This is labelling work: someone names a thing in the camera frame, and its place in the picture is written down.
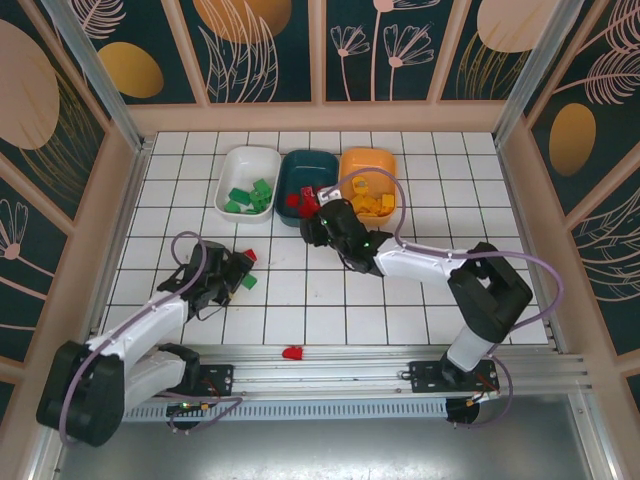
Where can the yellow lego window piece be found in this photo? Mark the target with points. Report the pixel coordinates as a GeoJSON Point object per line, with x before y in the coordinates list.
{"type": "Point", "coordinates": [361, 185]}

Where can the aluminium table side rail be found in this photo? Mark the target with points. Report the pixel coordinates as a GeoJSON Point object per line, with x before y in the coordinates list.
{"type": "Point", "coordinates": [122, 225]}
{"type": "Point", "coordinates": [513, 192]}

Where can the small circuit board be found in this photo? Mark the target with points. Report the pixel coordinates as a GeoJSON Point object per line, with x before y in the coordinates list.
{"type": "Point", "coordinates": [187, 406]}

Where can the red notched lego piece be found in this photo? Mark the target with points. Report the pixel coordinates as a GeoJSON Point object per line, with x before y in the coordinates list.
{"type": "Point", "coordinates": [292, 353]}

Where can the grey metal sheet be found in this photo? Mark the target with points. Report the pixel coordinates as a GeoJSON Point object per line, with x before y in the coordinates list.
{"type": "Point", "coordinates": [320, 450]}

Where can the aluminium mounting rail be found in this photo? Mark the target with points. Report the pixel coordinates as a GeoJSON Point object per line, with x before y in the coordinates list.
{"type": "Point", "coordinates": [320, 372]}

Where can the teal plastic container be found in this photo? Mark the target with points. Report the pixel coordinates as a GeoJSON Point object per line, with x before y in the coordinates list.
{"type": "Point", "coordinates": [305, 167]}

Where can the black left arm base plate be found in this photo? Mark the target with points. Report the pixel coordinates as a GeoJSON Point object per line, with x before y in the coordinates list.
{"type": "Point", "coordinates": [220, 377]}

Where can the aluminium frame post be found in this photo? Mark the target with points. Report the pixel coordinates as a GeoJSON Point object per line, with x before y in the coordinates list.
{"type": "Point", "coordinates": [528, 75]}
{"type": "Point", "coordinates": [105, 85]}

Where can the white plastic container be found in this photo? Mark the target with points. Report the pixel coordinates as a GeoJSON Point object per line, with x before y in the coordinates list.
{"type": "Point", "coordinates": [245, 165]}

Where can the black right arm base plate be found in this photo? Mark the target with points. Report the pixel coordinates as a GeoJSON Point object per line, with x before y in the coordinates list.
{"type": "Point", "coordinates": [425, 375]}

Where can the red lego brick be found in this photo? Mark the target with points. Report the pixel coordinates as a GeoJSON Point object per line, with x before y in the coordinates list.
{"type": "Point", "coordinates": [306, 209]}
{"type": "Point", "coordinates": [292, 200]}
{"type": "Point", "coordinates": [251, 256]}

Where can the red studded lego plate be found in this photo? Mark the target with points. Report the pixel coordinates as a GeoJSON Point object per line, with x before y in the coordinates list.
{"type": "Point", "coordinates": [307, 191]}

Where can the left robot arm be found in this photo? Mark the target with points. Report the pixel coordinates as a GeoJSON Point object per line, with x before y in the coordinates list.
{"type": "Point", "coordinates": [140, 322]}

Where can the green round lego piece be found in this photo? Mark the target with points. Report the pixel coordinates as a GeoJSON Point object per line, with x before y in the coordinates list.
{"type": "Point", "coordinates": [261, 200]}

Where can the long yellow lego brick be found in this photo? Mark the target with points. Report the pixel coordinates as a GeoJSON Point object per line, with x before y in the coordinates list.
{"type": "Point", "coordinates": [372, 214]}

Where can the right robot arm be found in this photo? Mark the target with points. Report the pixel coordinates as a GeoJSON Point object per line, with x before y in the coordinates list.
{"type": "Point", "coordinates": [420, 267]}

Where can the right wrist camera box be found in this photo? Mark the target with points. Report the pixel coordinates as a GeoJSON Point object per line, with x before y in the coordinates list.
{"type": "Point", "coordinates": [329, 196]}

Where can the orange plastic container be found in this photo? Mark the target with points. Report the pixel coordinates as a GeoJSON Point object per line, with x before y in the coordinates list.
{"type": "Point", "coordinates": [375, 160]}

